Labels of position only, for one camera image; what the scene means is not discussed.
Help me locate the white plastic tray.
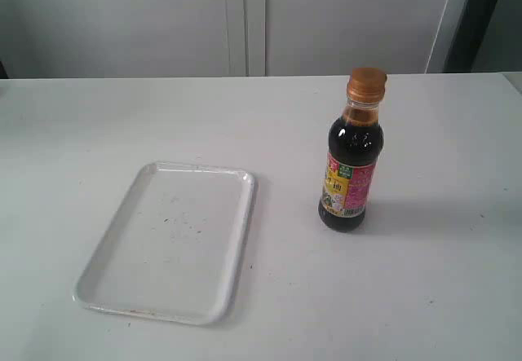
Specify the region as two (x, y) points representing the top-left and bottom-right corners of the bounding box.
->
(73, 161), (256, 326)

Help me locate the soy sauce bottle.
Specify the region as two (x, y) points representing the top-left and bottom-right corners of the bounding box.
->
(318, 68), (387, 233)

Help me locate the dark panel in background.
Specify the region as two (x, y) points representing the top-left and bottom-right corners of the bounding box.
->
(443, 0), (498, 73)

